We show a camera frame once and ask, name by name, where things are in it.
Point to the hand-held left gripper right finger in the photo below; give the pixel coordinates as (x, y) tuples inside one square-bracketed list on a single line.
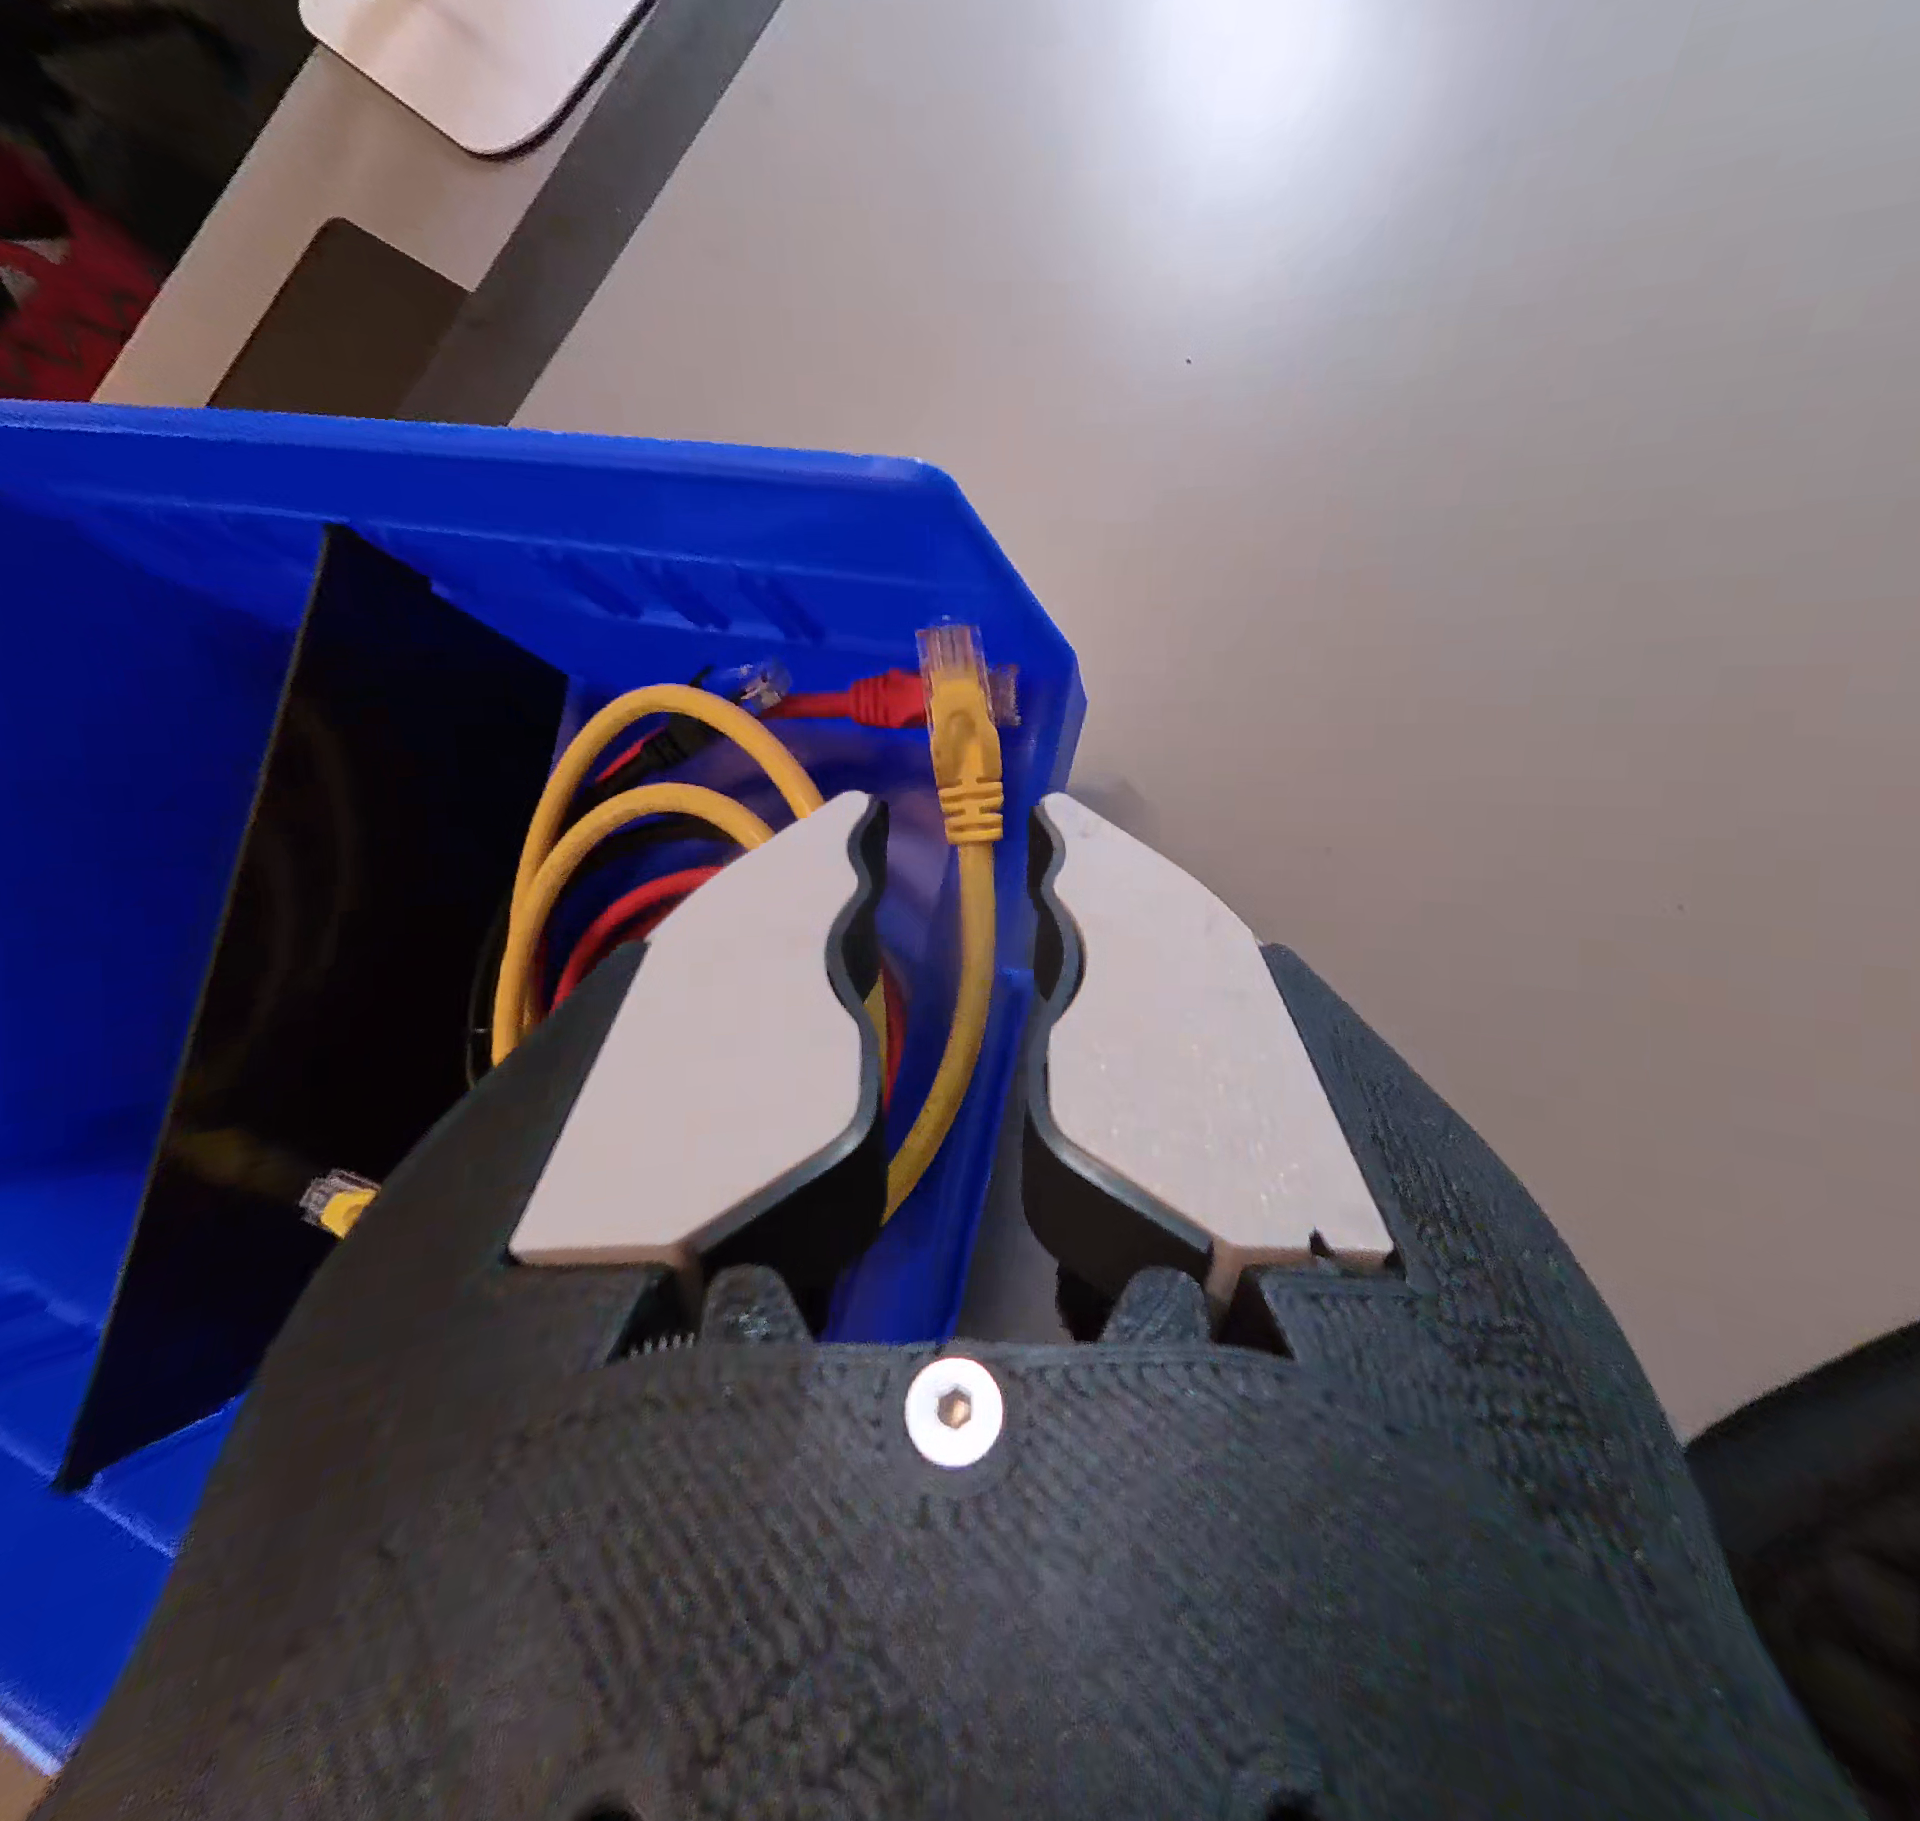
[(1199, 1070)]

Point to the white stand base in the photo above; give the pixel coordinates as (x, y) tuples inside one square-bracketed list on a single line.
[(495, 36)]

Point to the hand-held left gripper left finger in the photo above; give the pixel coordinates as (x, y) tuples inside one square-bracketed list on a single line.
[(735, 1037)]

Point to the blue plastic bin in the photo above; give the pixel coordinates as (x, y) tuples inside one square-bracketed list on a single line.
[(525, 513)]

